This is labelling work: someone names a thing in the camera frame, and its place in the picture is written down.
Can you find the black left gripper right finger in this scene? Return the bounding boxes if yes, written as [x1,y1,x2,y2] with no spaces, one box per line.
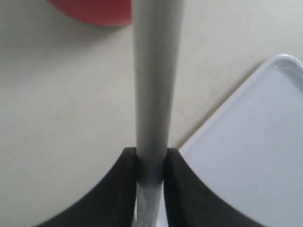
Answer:
[163,148,260,227]

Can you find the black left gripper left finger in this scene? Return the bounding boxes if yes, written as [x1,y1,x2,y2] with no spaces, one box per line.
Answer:
[40,148,137,227]

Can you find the white wooden drumstick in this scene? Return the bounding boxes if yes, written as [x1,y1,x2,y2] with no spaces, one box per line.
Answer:
[132,0,184,227]

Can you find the small red drum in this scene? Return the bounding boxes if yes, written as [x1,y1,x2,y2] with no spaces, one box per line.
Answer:
[50,0,132,26]

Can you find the white rectangular plastic tray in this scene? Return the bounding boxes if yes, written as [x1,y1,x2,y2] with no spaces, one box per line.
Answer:
[155,53,303,227]

